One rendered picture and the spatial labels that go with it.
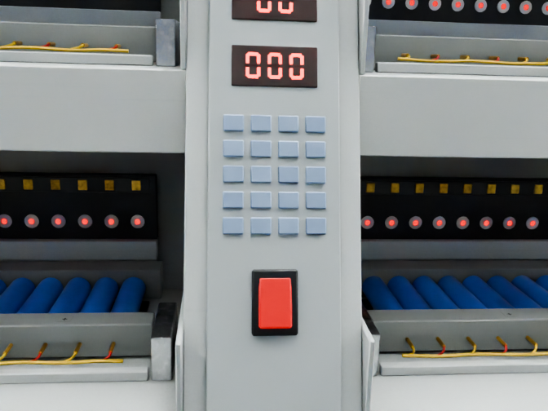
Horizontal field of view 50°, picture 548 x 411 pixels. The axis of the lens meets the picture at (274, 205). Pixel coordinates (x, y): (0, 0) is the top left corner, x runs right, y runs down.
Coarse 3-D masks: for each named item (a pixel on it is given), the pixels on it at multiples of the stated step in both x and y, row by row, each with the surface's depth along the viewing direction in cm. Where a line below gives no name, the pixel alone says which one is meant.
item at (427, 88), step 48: (384, 0) 50; (432, 0) 51; (480, 0) 51; (528, 0) 51; (384, 48) 39; (432, 48) 40; (480, 48) 40; (528, 48) 40; (384, 96) 33; (432, 96) 33; (480, 96) 33; (528, 96) 33; (384, 144) 33; (432, 144) 34; (480, 144) 34; (528, 144) 34
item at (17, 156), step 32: (0, 160) 49; (32, 160) 50; (64, 160) 50; (96, 160) 50; (128, 160) 50; (160, 160) 51; (384, 160) 53; (416, 160) 53; (448, 160) 53; (480, 160) 53; (512, 160) 54; (544, 160) 54; (160, 192) 50; (160, 224) 50; (160, 256) 50
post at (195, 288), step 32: (192, 0) 32; (352, 0) 32; (192, 32) 31; (352, 32) 32; (192, 64) 31; (352, 64) 32; (192, 96) 31; (352, 96) 32; (192, 128) 31; (352, 128) 32; (192, 160) 31; (352, 160) 32; (192, 192) 31; (352, 192) 32; (192, 224) 31; (352, 224) 32; (192, 256) 31; (352, 256) 31; (192, 288) 31; (352, 288) 31; (192, 320) 30; (352, 320) 31; (192, 352) 30; (352, 352) 31; (192, 384) 30; (352, 384) 31
